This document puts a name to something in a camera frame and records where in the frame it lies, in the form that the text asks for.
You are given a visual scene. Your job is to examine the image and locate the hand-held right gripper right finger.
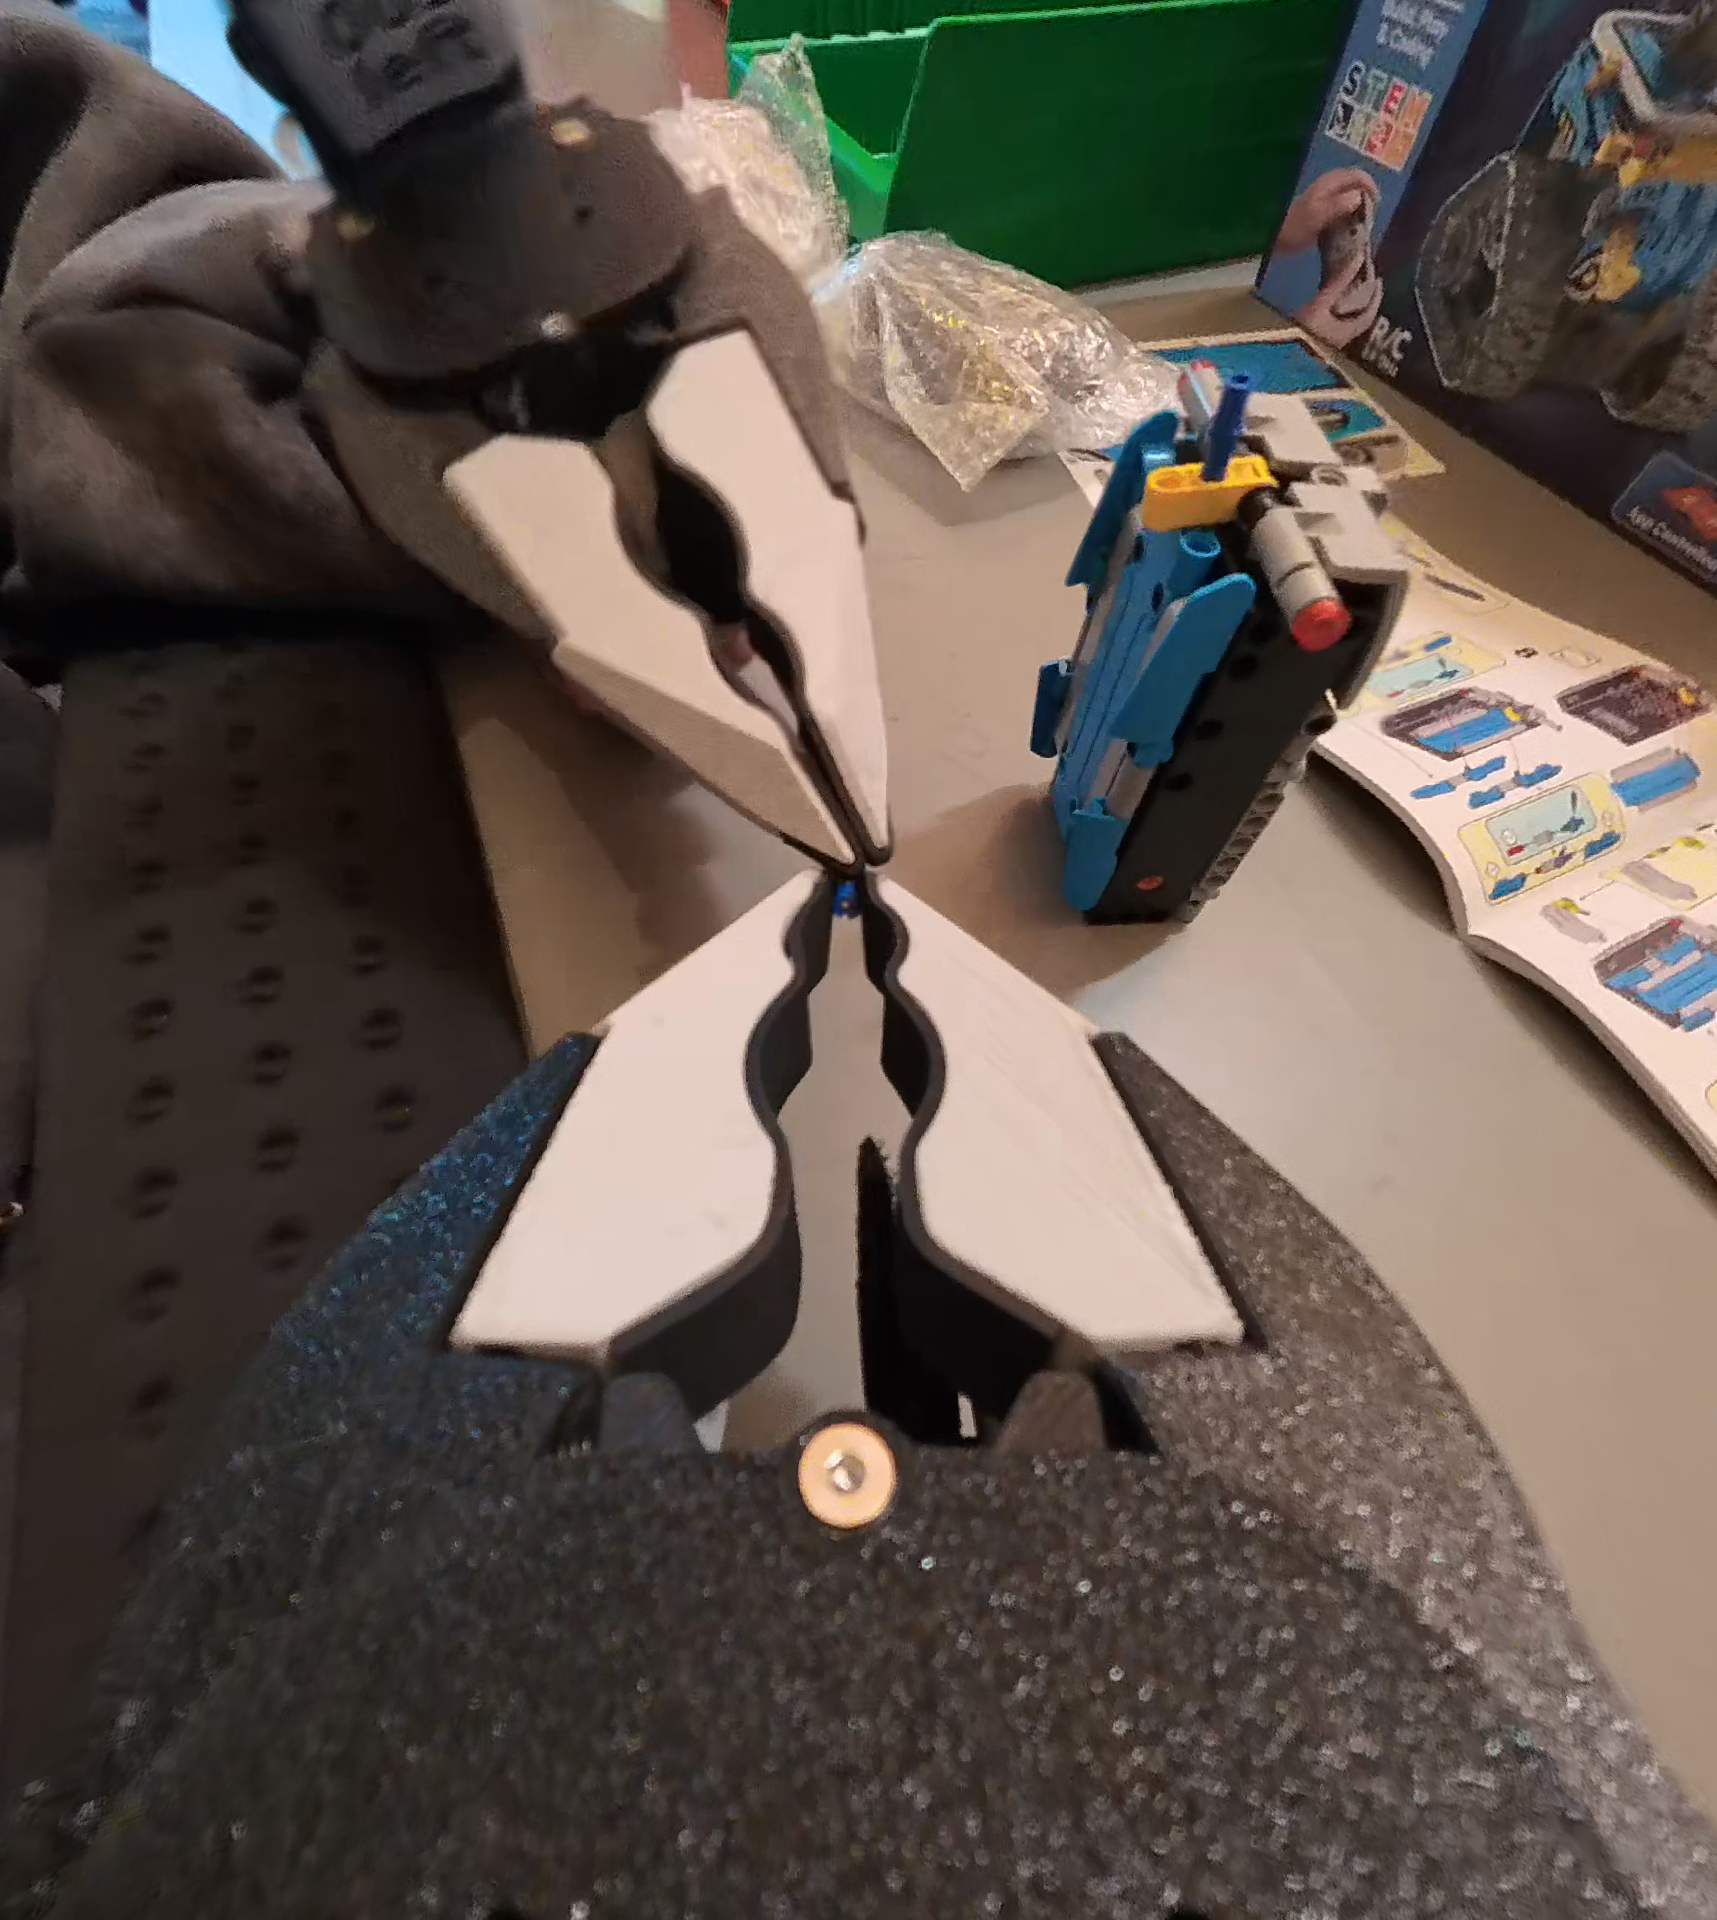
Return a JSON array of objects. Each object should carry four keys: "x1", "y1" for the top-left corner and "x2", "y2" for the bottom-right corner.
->
[{"x1": 855, "y1": 870, "x2": 1247, "y2": 1446}]

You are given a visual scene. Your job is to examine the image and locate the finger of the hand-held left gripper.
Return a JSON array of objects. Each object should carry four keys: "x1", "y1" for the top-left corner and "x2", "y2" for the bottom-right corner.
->
[
  {"x1": 644, "y1": 326, "x2": 896, "y2": 870},
  {"x1": 442, "y1": 427, "x2": 863, "y2": 865}
]

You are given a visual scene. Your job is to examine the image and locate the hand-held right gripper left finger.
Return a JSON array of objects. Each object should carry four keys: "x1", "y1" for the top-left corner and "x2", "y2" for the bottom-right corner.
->
[{"x1": 451, "y1": 867, "x2": 837, "y2": 1420}]

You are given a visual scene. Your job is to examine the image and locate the grey desk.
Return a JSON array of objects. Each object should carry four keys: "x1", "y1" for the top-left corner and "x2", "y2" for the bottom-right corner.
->
[{"x1": 439, "y1": 262, "x2": 1717, "y2": 1920}]

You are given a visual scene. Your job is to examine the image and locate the black perforated wrist rest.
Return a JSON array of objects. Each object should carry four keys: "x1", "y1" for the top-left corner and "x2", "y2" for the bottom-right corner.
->
[{"x1": 2, "y1": 622, "x2": 530, "y2": 1862}]

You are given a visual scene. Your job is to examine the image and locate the green plastic bin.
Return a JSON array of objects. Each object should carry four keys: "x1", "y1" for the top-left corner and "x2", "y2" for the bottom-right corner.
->
[{"x1": 727, "y1": 0, "x2": 1362, "y2": 290}]

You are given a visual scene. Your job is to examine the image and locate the blue black brick model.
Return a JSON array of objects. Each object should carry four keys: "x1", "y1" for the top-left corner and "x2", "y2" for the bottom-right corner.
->
[{"x1": 1030, "y1": 367, "x2": 1406, "y2": 925}]

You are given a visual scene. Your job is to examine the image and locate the blue sticker sheet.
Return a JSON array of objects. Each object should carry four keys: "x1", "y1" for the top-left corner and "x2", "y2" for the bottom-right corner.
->
[{"x1": 1061, "y1": 331, "x2": 1445, "y2": 491}]

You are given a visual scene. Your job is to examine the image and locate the open instruction booklet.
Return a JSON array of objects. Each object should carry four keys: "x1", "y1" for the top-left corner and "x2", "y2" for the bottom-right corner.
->
[{"x1": 1309, "y1": 554, "x2": 1717, "y2": 1292}]

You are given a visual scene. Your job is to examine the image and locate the dark blue toy box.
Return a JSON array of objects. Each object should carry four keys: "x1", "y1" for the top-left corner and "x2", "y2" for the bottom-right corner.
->
[{"x1": 1254, "y1": 0, "x2": 1717, "y2": 662}]

